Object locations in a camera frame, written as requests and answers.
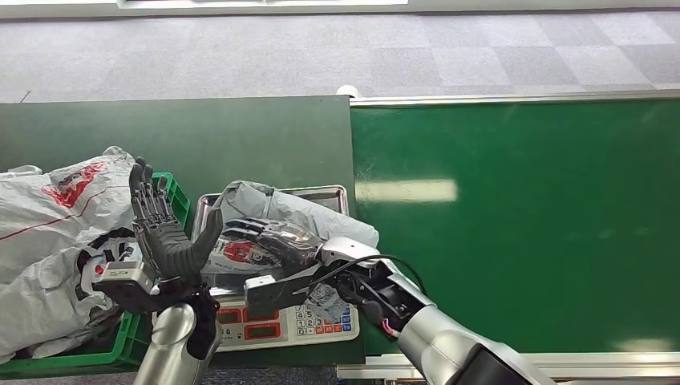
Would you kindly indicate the green conveyor belt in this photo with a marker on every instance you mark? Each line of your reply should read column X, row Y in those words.
column 531, row 212

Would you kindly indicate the white package with red print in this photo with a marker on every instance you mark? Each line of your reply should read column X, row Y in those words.
column 32, row 212

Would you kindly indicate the green plastic crate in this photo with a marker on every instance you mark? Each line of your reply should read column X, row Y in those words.
column 63, row 364

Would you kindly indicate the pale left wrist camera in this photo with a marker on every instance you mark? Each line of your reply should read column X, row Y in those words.
column 125, row 273

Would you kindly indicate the white conveyor roller end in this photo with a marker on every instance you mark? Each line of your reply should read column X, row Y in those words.
column 348, row 91

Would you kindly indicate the white package with black print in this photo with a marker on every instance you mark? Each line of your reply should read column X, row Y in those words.
column 32, row 297

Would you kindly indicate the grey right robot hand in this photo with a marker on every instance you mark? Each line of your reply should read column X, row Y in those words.
column 287, row 244

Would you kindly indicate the white electronic weighing scale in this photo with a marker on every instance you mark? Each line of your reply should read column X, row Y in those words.
column 287, row 335

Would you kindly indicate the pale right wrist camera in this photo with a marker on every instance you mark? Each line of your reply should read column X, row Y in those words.
column 271, row 292

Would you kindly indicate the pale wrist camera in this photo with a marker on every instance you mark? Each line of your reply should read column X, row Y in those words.
column 271, row 292
column 125, row 273

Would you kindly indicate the grey plastic mailer package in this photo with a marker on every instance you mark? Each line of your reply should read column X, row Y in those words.
column 318, row 218

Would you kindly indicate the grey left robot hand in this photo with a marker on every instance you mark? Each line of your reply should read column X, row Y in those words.
column 164, row 239

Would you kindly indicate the aluminium conveyor side rail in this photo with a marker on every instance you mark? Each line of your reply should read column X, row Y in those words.
column 504, row 99
column 611, row 362

